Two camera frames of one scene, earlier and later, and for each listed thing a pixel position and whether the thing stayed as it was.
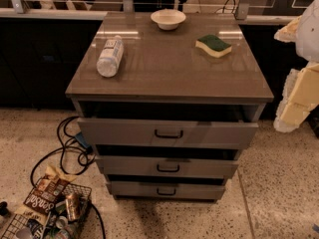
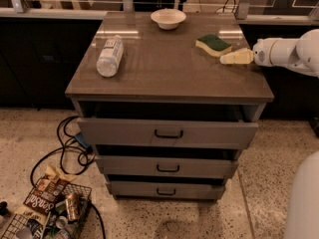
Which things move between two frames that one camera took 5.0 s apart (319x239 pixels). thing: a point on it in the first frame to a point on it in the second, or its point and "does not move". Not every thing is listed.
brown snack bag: x=41 y=203 does not move
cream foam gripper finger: x=288 y=34 to x=267 y=52
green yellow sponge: x=213 y=45 does not move
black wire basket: x=51 y=212 does not move
